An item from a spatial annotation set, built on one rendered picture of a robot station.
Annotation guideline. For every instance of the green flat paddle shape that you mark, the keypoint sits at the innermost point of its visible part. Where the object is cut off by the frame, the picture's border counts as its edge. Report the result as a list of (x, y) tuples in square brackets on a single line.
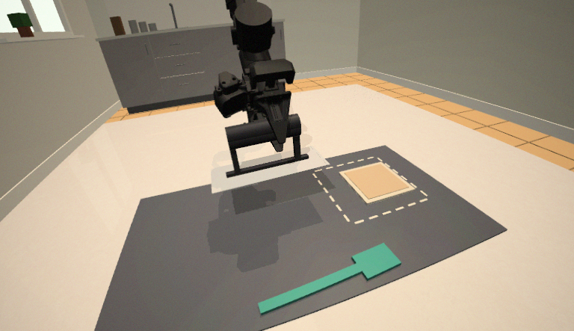
[(370, 263)]

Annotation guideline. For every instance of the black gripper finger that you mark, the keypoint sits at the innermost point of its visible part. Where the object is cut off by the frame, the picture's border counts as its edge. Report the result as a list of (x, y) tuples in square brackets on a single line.
[(275, 106), (278, 147)]

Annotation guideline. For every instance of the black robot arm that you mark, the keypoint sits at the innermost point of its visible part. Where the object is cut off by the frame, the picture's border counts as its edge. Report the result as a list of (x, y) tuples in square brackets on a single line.
[(252, 31)]

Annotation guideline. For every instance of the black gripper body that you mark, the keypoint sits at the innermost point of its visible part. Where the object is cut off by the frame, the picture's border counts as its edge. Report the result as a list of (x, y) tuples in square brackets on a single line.
[(264, 76)]

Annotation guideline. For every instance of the beige square tile with dark centre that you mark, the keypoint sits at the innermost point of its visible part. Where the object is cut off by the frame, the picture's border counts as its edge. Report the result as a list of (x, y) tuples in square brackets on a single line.
[(375, 182)]

